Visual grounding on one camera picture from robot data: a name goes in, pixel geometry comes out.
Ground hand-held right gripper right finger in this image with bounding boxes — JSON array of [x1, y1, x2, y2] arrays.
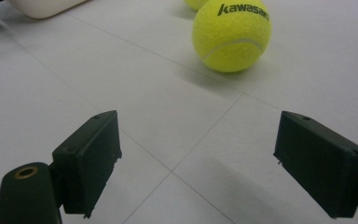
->
[[272, 110, 358, 219]]

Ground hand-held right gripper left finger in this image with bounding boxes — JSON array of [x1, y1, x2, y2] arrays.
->
[[50, 109, 123, 219]]

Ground yellow tennis ball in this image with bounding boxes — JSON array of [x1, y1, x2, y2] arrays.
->
[[184, 0, 210, 12], [191, 0, 273, 74]]

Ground cream plastic basket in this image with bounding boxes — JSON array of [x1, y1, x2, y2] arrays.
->
[[8, 0, 89, 20]]

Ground white table cover sheet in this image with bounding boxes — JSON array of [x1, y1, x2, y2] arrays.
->
[[0, 0, 358, 224]]

